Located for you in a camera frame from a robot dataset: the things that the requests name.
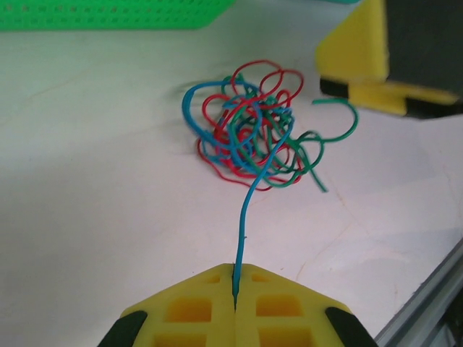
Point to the teal plastic basket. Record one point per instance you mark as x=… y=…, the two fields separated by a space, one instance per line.
x=343 y=1

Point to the green plastic basket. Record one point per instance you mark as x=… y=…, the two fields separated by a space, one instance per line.
x=108 y=14

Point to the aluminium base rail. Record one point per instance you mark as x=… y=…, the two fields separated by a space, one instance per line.
x=427 y=307

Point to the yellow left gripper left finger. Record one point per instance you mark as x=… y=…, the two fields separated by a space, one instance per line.
x=191 y=311

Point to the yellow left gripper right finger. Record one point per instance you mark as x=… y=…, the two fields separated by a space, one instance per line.
x=282 y=311

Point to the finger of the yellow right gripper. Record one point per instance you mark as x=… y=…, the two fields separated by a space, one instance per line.
x=383 y=95
x=358 y=47

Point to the pile of coloured rubber bands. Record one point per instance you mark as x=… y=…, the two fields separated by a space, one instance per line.
x=253 y=62

